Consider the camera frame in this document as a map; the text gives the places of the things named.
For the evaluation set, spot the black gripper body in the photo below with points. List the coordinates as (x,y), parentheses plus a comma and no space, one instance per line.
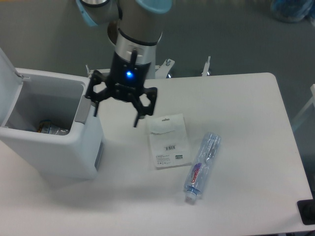
(126,78)

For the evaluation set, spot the white push-lid trash can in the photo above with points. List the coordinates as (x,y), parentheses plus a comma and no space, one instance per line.
(29,96)

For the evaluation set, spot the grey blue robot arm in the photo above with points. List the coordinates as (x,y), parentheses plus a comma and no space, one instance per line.
(135,28)

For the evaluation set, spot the crumpled trash inside can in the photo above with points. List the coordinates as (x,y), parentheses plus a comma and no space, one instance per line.
(47,127)

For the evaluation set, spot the white plastic packaging bag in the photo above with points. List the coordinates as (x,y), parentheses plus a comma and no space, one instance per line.
(169,141)

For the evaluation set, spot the clear plastic water bottle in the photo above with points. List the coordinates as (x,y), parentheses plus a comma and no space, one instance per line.
(201,167)

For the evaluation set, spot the blue plastic bag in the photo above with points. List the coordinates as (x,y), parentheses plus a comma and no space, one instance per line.
(293,11)

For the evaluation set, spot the black device at table edge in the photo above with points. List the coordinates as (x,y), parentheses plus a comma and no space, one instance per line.
(307,211)

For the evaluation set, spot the white frame at right edge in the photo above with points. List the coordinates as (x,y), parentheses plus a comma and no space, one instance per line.
(305,112)

